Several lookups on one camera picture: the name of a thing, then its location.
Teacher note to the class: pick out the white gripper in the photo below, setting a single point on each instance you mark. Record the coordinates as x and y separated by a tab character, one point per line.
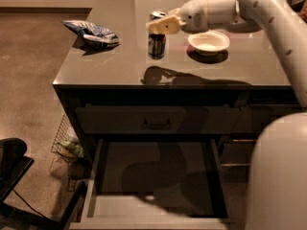
194	15

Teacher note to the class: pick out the redbull can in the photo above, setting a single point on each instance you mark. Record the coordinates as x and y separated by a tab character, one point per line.
156	42

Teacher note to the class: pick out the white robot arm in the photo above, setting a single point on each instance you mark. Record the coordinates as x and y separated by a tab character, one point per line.
277	185

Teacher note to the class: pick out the dark cabinet counter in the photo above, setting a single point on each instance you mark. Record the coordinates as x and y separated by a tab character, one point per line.
127	76

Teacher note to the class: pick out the closed top drawer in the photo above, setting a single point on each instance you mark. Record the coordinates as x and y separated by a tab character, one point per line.
157	119

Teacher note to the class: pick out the open middle drawer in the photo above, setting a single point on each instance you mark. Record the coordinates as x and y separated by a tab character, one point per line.
155	186

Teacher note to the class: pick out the white paper bowl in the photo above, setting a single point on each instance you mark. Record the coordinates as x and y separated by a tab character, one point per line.
209	43

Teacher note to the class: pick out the blue white chip bag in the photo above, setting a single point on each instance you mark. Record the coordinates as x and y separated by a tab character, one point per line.
92	34

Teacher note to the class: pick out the right side drawers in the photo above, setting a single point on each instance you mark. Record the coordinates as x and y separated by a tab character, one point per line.
257	111

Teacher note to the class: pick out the black chair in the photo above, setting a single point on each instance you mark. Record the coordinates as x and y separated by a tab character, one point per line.
31	197

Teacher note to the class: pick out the wire basket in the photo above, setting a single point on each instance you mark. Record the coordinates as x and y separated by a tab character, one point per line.
66	147

